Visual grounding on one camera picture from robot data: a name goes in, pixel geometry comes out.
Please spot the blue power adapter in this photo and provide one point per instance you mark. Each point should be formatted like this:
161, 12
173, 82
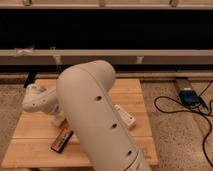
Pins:
189, 97

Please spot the dark red chocolate bar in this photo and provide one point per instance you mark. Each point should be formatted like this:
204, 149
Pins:
61, 140

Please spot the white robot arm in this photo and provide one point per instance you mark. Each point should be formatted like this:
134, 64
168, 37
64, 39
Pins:
81, 93

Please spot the metal rail beam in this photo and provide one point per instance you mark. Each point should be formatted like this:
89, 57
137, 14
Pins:
132, 57

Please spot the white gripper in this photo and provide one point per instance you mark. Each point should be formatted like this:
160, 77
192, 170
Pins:
58, 119

